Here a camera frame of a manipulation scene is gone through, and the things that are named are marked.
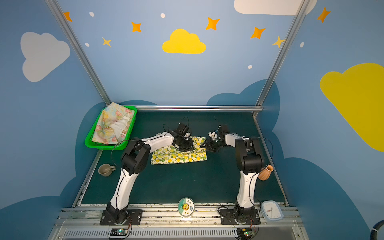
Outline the lemon print skirt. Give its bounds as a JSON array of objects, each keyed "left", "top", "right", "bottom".
[{"left": 151, "top": 136, "right": 207, "bottom": 165}]

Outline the pastel floral skirt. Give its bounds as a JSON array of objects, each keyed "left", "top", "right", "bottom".
[{"left": 91, "top": 103, "right": 136, "bottom": 145}]

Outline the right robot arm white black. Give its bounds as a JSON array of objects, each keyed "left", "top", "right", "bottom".
[{"left": 202, "top": 125, "right": 265, "bottom": 225}]

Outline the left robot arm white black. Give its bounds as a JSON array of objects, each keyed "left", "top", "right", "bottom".
[{"left": 100, "top": 122, "right": 195, "bottom": 226}]

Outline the small terracotta cup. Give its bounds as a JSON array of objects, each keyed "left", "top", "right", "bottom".
[{"left": 258, "top": 165, "right": 274, "bottom": 181}]

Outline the round white green tape dispenser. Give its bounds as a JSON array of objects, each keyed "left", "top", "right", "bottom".
[{"left": 178, "top": 198, "right": 195, "bottom": 219}]

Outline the grey ceramic mug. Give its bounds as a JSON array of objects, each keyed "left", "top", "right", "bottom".
[{"left": 98, "top": 164, "right": 116, "bottom": 177}]

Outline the white square clock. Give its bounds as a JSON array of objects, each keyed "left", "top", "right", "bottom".
[{"left": 261, "top": 200, "right": 284, "bottom": 222}]

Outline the right green circuit board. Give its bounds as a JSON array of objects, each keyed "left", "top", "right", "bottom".
[{"left": 236, "top": 228, "right": 254, "bottom": 240}]

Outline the green circuit board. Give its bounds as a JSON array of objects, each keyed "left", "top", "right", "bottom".
[
  {"left": 109, "top": 228, "right": 129, "bottom": 240},
  {"left": 236, "top": 228, "right": 254, "bottom": 240}
]

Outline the left green circuit board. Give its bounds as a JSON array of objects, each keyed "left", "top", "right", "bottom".
[{"left": 109, "top": 228, "right": 129, "bottom": 240}]

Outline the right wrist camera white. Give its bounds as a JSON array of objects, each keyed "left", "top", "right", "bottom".
[{"left": 209, "top": 131, "right": 218, "bottom": 140}]

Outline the rear aluminium frame bar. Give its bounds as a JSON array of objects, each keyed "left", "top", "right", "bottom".
[{"left": 134, "top": 105, "right": 263, "bottom": 112}]

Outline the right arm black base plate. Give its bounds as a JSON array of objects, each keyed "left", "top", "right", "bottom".
[{"left": 218, "top": 208, "right": 261, "bottom": 225}]

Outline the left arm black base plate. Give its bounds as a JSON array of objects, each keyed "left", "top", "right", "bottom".
[{"left": 100, "top": 210, "right": 143, "bottom": 226}]

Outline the aluminium rail base frame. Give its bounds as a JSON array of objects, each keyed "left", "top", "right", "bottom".
[{"left": 48, "top": 203, "right": 309, "bottom": 240}]

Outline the right aluminium frame post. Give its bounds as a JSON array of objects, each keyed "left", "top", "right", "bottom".
[{"left": 256, "top": 0, "right": 311, "bottom": 109}]

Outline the aluminium frame post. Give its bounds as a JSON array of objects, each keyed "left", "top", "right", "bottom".
[
  {"left": 256, "top": 0, "right": 311, "bottom": 109},
  {"left": 45, "top": 0, "right": 112, "bottom": 105}
]

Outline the black corrugated hose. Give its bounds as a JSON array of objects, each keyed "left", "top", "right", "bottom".
[{"left": 369, "top": 219, "right": 384, "bottom": 240}]

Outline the left aluminium frame post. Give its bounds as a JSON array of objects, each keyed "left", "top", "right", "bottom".
[{"left": 45, "top": 0, "right": 112, "bottom": 105}]

